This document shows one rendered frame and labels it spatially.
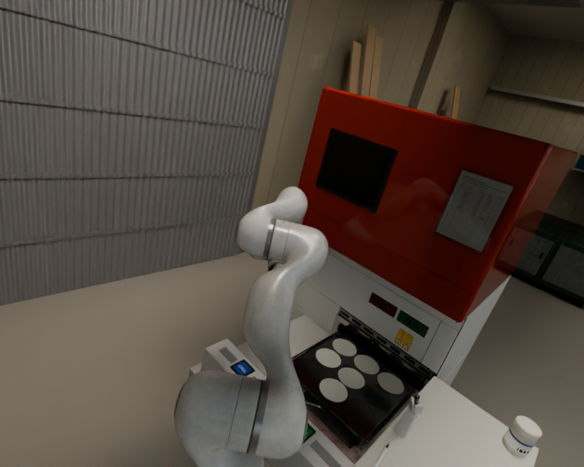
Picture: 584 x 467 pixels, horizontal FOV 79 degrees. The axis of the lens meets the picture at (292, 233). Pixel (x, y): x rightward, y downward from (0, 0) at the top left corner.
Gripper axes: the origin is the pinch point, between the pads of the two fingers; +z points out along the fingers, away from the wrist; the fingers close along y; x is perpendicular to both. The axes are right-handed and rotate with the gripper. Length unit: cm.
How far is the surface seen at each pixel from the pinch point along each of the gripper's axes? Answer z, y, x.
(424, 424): 28, -2, 49
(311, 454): 39.8, -1.8, 11.7
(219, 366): 15.2, -15.7, -13.3
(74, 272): -98, -160, -110
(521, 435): 31, 10, 74
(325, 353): 0.3, -22.8, 27.6
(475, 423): 26, 0, 68
